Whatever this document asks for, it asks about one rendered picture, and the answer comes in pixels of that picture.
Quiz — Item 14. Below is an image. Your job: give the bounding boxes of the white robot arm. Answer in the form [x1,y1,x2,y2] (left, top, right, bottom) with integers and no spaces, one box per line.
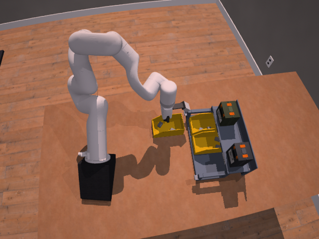
[67,29,190,163]

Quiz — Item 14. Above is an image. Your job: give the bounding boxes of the dark olive case with orange latches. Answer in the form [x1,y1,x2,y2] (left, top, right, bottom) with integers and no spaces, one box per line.
[216,101,240,126]

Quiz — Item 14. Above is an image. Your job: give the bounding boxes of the grey metal shelf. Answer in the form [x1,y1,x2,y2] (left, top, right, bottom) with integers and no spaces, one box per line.
[184,100,258,181]

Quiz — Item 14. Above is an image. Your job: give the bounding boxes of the black tool case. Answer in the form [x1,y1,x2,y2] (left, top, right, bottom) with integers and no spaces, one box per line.
[226,142,253,167]

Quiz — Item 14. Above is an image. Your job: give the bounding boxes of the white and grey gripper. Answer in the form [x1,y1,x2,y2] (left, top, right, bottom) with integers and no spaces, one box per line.
[160,105,172,122]

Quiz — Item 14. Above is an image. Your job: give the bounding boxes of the yellow bin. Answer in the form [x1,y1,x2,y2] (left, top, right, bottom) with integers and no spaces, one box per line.
[152,113,185,138]
[189,113,217,136]
[191,131,222,155]

